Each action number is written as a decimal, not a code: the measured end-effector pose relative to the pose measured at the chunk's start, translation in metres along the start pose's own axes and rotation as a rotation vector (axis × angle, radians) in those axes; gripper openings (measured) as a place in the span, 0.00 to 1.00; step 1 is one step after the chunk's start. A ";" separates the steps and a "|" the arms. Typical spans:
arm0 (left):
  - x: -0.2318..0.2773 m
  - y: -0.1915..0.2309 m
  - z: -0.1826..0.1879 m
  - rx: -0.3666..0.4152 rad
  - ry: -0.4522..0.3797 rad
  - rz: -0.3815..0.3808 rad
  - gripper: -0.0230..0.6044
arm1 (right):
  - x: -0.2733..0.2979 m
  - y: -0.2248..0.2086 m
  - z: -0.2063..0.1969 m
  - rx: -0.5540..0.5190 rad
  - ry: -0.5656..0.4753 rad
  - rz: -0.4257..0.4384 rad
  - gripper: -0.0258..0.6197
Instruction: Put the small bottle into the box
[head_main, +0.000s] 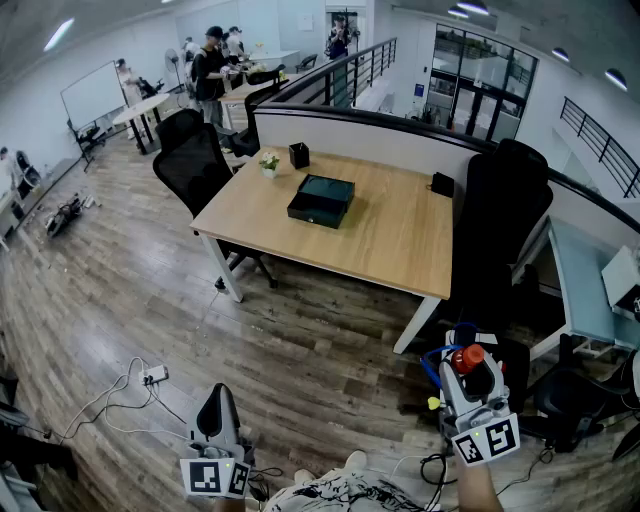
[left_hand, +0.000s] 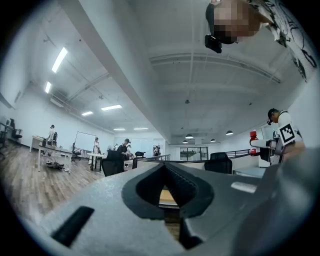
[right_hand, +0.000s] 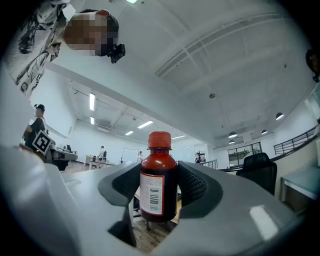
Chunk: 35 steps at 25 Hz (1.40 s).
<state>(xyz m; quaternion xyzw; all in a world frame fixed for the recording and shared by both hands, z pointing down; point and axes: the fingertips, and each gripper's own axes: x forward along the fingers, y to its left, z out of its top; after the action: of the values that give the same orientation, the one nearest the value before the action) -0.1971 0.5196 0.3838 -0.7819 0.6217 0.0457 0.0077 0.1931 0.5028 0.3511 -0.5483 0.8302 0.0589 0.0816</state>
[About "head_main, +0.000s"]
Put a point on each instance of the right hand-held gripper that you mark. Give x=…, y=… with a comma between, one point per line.
x=492, y=435

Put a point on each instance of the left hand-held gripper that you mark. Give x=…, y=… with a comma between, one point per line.
x=215, y=477

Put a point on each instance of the red small bottle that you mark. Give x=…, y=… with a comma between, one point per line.
x=468, y=357

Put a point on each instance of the dark green box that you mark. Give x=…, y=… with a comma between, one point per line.
x=320, y=202

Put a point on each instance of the person's left forearm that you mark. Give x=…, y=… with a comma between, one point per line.
x=230, y=505

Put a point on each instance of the person's right forearm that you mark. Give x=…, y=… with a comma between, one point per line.
x=477, y=487

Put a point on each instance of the white table leg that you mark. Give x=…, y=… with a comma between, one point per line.
x=222, y=267
x=417, y=325

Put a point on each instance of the white power strip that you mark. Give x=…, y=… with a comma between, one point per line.
x=156, y=374

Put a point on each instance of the black swivel chair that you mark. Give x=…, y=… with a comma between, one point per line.
x=575, y=400

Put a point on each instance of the person's white shoe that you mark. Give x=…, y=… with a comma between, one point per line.
x=356, y=459

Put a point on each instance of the person's black-white patterned clothing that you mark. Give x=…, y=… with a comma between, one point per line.
x=345, y=492

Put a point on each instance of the light blue desk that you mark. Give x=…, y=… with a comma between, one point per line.
x=580, y=280

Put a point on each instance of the black high-back office chair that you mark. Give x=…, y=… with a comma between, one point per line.
x=500, y=215

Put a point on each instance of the black mesh office chair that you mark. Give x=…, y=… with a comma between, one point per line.
x=192, y=165

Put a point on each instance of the equipment pile on floor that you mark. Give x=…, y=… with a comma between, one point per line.
x=65, y=215

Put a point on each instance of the white partition with black rim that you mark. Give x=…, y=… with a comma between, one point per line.
x=380, y=142

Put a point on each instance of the white flowers in small pot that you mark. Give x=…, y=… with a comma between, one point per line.
x=269, y=163

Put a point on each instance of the black square pen holder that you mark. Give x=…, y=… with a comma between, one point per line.
x=299, y=156

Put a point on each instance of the glass entrance doors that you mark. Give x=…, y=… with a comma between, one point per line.
x=480, y=80

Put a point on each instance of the white round table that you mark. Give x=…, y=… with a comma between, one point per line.
x=140, y=107

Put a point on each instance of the black office chair with headrest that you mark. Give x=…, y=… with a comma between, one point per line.
x=260, y=87

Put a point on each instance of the black metal balcony railing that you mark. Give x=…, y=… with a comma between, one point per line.
x=345, y=70

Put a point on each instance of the white whiteboard on stand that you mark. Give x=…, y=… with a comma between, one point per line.
x=92, y=95

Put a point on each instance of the standing fan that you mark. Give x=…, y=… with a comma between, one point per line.
x=172, y=60

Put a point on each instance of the black wall-side stair railing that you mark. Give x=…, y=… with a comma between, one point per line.
x=600, y=142

